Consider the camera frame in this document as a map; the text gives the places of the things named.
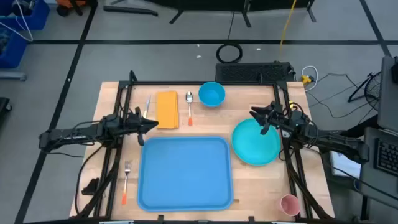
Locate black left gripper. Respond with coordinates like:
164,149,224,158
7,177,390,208
124,106,160,138

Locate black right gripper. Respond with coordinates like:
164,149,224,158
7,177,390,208
249,100,292,132

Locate yellow cloth napkin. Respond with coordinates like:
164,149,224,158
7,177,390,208
155,90,180,130

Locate teal round plate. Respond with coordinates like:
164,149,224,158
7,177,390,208
231,118,282,166

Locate spoon with white-orange handle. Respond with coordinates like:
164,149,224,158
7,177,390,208
185,91,195,127

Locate blue plastic bowl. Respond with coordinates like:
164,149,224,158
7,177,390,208
198,81,226,108

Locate fork with white-orange handle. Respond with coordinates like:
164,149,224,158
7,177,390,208
121,160,132,206

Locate pink plastic cup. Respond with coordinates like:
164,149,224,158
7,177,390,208
279,194,301,217

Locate blue plastic tray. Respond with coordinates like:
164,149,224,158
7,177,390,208
137,135,234,213

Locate black perforated electronics box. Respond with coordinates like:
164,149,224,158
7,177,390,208
215,61,295,83

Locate black table clamp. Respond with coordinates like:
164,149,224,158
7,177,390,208
81,177,101,197

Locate white printed paper sheet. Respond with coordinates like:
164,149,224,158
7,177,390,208
329,150,362,179

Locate black stand with legs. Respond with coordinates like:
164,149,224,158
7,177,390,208
146,0,317,28

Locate black long bar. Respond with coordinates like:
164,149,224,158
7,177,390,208
103,4,159,17

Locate grey laptop lid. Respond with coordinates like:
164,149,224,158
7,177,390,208
377,55,398,133

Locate grey laptop with black keyboard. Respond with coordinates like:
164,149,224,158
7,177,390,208
359,126,398,210

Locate orange and black object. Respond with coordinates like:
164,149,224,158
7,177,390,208
55,0,91,17

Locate grey flat bar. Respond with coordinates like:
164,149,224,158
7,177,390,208
0,70,27,82

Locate blue storage bin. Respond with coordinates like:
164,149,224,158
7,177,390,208
0,0,51,32
0,27,29,70

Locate knife with white-orange handle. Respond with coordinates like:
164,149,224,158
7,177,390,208
142,95,152,119

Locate black aluminium table frame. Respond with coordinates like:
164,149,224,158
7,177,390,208
73,70,334,224

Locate white looped cable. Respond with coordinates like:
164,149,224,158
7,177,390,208
300,65,319,92

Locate coiled black cable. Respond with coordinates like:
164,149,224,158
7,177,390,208
216,42,244,64

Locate black floor cables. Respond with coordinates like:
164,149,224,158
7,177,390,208
306,72,379,121

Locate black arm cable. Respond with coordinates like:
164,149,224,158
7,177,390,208
74,144,105,216

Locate thin black hanging cable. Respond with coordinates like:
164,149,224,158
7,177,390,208
227,11,236,41

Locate yellow power cable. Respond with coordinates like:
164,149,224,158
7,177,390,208
278,0,298,62

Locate black wire fan guard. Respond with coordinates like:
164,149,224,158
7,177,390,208
347,70,382,112

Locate white thin cable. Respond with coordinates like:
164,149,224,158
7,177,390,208
0,0,34,43

